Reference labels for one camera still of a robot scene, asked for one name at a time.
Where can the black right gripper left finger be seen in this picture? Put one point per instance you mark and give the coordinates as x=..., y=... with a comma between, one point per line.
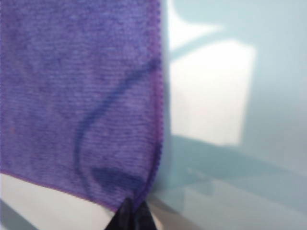
x=124, y=218

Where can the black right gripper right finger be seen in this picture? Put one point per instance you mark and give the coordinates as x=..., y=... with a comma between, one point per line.
x=144, y=219

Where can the purple microfiber cloth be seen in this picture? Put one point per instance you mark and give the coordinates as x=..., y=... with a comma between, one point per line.
x=72, y=95

